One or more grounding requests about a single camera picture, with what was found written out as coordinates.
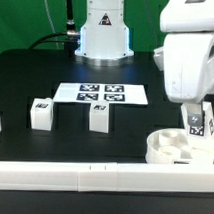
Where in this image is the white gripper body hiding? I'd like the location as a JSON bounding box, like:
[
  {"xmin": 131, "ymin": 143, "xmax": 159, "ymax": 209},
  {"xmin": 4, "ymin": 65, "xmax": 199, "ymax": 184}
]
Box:
[{"xmin": 163, "ymin": 32, "xmax": 214, "ymax": 103}]

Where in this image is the white round stool seat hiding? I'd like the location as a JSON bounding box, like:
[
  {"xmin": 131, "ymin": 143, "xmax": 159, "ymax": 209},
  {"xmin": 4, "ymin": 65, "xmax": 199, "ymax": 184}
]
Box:
[{"xmin": 145, "ymin": 128, "xmax": 214, "ymax": 165}]

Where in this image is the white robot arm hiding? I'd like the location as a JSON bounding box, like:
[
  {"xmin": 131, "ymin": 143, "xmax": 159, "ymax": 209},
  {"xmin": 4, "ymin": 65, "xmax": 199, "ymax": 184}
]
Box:
[{"xmin": 154, "ymin": 0, "xmax": 214, "ymax": 103}]

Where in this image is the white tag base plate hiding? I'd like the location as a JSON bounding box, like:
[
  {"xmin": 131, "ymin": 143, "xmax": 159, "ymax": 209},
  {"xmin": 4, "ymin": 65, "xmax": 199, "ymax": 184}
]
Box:
[{"xmin": 53, "ymin": 82, "xmax": 148, "ymax": 105}]

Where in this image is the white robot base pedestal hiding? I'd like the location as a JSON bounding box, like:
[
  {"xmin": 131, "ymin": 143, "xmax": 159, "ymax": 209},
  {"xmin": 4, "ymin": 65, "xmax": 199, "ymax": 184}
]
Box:
[{"xmin": 75, "ymin": 0, "xmax": 134, "ymax": 60}]

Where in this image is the black base cable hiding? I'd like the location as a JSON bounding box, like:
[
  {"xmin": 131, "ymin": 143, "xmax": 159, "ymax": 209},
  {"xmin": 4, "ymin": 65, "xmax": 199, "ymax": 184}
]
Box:
[{"xmin": 28, "ymin": 0, "xmax": 83, "ymax": 52}]

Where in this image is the white front fence rail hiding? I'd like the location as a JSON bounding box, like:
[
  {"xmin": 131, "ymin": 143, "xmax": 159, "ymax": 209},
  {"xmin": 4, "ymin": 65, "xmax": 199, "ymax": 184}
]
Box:
[{"xmin": 0, "ymin": 161, "xmax": 214, "ymax": 193}]

